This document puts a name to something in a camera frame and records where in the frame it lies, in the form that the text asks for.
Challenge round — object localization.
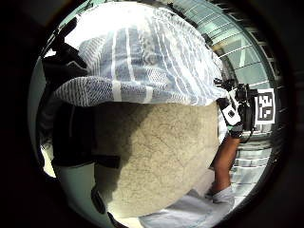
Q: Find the blue white striped cloth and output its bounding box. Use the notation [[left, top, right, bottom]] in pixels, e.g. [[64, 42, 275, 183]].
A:
[[51, 2, 230, 108]]

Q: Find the the person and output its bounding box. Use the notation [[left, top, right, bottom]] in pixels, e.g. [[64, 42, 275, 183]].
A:
[[138, 185, 238, 228]]

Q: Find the white marker cube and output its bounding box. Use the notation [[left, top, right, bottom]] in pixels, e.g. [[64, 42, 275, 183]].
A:
[[253, 88, 276, 126]]

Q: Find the large glass window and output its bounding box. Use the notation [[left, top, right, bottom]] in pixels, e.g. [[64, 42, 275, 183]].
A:
[[172, 0, 279, 203]]

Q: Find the white palm camera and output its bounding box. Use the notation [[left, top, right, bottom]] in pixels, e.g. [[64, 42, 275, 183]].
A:
[[220, 103, 242, 127]]

